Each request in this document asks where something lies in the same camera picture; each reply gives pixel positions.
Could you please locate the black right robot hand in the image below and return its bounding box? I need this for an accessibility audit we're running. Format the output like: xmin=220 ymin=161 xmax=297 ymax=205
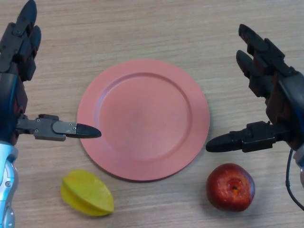
xmin=205 ymin=23 xmax=304 ymax=153

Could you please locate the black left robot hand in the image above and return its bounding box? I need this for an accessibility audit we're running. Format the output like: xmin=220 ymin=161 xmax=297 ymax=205
xmin=0 ymin=0 xmax=102 ymax=145

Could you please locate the yellow starfruit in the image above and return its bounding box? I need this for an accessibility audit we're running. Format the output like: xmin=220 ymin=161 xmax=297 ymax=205
xmin=60 ymin=169 xmax=115 ymax=217

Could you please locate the red apple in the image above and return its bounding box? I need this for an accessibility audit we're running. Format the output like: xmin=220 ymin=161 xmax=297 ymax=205
xmin=206 ymin=162 xmax=256 ymax=212

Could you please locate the pink round plate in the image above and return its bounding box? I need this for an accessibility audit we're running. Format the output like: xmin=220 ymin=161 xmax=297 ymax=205
xmin=76 ymin=59 xmax=210 ymax=183

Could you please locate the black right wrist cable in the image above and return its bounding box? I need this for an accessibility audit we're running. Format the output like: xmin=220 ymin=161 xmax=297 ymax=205
xmin=285 ymin=149 xmax=304 ymax=211

